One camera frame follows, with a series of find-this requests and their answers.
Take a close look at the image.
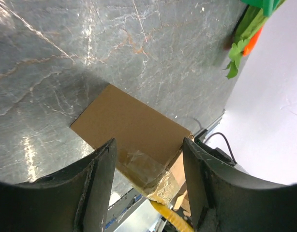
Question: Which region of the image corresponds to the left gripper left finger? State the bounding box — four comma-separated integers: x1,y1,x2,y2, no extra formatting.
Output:
0,139,117,232

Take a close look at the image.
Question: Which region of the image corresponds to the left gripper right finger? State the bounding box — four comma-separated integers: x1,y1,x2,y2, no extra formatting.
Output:
182,138,297,232

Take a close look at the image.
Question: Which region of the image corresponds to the yellow utility knife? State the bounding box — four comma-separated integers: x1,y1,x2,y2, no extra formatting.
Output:
150,200,194,232

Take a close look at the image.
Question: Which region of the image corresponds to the brown cardboard express box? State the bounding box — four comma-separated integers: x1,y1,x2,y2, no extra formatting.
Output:
71,85,193,205

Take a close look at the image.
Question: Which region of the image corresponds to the orange carrot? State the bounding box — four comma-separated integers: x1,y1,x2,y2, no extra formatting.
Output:
243,27,263,57

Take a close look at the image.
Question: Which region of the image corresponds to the green leafy lettuce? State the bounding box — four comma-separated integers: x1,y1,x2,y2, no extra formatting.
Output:
233,5,268,44

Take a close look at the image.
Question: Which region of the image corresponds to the green plastic tray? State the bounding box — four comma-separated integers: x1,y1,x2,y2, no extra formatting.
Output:
241,0,284,17

